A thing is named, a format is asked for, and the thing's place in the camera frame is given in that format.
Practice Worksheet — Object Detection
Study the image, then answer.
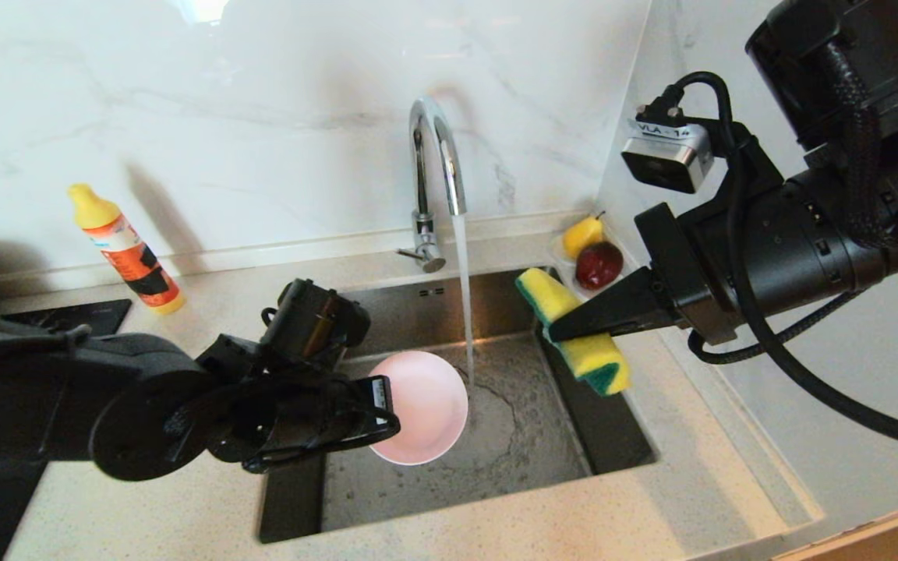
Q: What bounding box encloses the dark red apple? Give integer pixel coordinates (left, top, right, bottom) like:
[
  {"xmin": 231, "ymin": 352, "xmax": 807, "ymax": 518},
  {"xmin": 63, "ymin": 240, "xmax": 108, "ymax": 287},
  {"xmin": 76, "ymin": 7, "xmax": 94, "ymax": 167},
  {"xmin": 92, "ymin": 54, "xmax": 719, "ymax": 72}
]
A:
[{"xmin": 574, "ymin": 241, "xmax": 624, "ymax": 291}]

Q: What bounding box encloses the chrome gooseneck faucet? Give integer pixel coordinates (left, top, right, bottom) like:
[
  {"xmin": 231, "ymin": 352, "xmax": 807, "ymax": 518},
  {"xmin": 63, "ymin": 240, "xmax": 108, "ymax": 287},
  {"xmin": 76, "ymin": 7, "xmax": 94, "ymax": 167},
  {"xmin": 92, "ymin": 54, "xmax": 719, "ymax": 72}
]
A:
[{"xmin": 397, "ymin": 97, "xmax": 468, "ymax": 273}]

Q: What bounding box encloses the black smooth arm cable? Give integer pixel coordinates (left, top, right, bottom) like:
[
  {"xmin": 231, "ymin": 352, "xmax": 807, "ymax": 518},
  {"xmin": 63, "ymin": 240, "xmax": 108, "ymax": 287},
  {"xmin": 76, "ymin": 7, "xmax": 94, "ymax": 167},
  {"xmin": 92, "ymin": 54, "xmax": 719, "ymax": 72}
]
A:
[
  {"xmin": 656, "ymin": 72, "xmax": 898, "ymax": 453},
  {"xmin": 0, "ymin": 323, "xmax": 93, "ymax": 351}
]

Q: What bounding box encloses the yellow pear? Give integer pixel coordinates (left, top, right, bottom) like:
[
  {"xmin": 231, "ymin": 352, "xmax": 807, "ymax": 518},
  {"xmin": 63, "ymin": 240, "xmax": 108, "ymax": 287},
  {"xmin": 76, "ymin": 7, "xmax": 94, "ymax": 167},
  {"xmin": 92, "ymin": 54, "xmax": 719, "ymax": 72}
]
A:
[{"xmin": 560, "ymin": 210, "xmax": 604, "ymax": 259}]

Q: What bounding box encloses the pink plastic bowl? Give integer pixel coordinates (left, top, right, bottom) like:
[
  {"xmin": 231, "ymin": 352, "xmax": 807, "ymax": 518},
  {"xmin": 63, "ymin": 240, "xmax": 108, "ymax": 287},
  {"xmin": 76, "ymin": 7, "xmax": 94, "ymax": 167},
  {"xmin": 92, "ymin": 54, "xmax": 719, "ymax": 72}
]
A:
[{"xmin": 367, "ymin": 351, "xmax": 469, "ymax": 467}]

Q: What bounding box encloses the yellow capped dish soap bottle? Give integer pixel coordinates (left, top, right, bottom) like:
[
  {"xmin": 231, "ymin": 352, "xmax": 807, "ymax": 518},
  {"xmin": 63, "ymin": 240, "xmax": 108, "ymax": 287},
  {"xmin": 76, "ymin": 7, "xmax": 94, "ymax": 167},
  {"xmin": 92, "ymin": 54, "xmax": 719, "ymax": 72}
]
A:
[{"xmin": 69, "ymin": 184, "xmax": 185, "ymax": 316}]

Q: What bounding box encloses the yellow green sponge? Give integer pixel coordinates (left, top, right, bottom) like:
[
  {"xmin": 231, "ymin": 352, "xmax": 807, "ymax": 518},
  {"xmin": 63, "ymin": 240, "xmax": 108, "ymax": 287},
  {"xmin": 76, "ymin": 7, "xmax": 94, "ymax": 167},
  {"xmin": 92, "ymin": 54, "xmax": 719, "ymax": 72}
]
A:
[{"xmin": 515, "ymin": 268, "xmax": 631, "ymax": 397}]

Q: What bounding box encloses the black induction cooktop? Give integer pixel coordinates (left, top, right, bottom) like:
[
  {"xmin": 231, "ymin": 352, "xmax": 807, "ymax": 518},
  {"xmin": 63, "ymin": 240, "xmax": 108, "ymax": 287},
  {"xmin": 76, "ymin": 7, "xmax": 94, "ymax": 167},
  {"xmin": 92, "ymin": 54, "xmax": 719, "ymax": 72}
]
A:
[{"xmin": 0, "ymin": 300, "xmax": 132, "ymax": 561}]

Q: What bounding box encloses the running water stream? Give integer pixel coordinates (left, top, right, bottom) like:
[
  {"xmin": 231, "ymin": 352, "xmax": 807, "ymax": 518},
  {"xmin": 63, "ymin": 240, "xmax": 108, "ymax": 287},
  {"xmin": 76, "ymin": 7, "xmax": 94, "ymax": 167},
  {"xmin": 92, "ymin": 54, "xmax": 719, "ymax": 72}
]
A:
[{"xmin": 453, "ymin": 214, "xmax": 478, "ymax": 390}]

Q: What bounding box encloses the stainless steel sink basin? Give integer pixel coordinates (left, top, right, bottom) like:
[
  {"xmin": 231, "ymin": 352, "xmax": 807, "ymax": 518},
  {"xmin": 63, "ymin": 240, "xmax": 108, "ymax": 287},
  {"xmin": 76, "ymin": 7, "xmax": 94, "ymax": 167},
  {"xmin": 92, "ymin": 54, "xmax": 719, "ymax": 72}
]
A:
[{"xmin": 259, "ymin": 266, "xmax": 659, "ymax": 544}]

